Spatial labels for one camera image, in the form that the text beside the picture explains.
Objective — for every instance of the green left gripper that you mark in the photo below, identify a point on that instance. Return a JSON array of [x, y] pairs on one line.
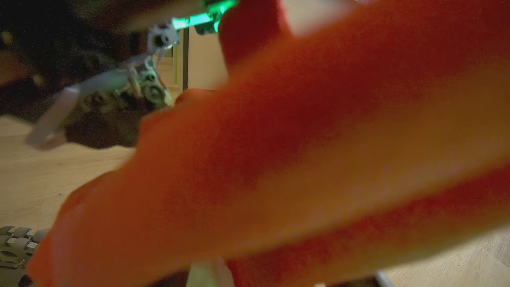
[[153, 79]]

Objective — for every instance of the red garment with white sleeve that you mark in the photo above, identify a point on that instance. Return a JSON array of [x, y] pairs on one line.
[[279, 139]]

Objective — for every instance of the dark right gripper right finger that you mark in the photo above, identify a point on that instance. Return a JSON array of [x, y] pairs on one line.
[[354, 282]]

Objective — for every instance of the dark furniture piece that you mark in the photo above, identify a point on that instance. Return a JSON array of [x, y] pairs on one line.
[[48, 48]]

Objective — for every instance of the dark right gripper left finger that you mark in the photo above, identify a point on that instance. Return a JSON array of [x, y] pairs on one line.
[[173, 281]]

